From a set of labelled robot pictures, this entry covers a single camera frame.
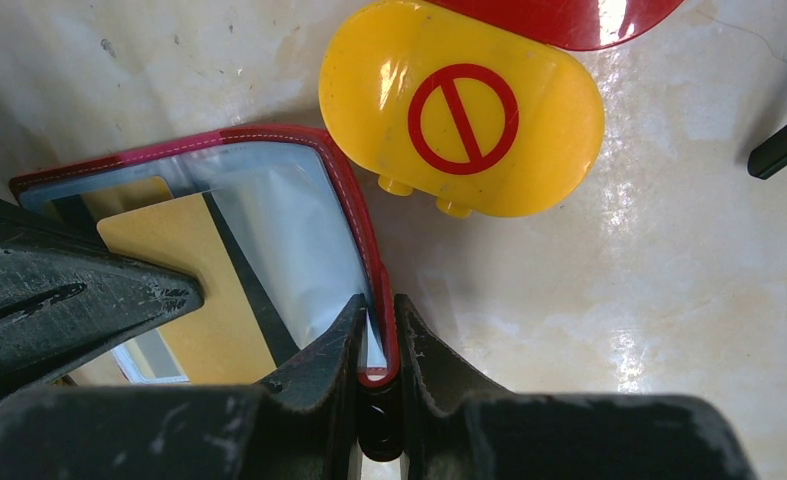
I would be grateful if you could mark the black mini tripod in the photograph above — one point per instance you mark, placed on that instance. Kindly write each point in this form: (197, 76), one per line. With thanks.
(769, 157)

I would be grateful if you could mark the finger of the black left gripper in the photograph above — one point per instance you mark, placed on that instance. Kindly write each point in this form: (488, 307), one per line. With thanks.
(65, 299)

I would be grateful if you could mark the red yellow plastic case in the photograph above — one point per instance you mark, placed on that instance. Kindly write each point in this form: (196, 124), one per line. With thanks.
(481, 104)

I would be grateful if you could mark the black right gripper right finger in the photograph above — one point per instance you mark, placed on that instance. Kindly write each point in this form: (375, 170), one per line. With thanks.
(460, 424)

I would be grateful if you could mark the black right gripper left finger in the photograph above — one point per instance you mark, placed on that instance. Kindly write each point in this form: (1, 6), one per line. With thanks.
(296, 423)

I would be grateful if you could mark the gold credit card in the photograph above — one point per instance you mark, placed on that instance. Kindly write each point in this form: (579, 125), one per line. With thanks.
(220, 340)
(84, 210)

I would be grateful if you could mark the red leather card holder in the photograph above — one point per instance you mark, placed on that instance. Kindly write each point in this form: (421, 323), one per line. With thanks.
(293, 219)

